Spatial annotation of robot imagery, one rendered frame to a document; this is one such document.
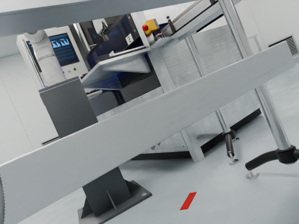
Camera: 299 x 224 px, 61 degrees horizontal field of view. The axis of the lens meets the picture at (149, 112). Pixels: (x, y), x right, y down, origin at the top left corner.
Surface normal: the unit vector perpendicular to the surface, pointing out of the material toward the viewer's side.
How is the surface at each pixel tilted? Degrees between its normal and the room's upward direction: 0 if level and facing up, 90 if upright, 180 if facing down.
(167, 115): 90
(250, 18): 90
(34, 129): 90
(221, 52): 90
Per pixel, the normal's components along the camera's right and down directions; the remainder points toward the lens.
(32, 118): 0.51, -0.17
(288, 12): -0.77, 0.36
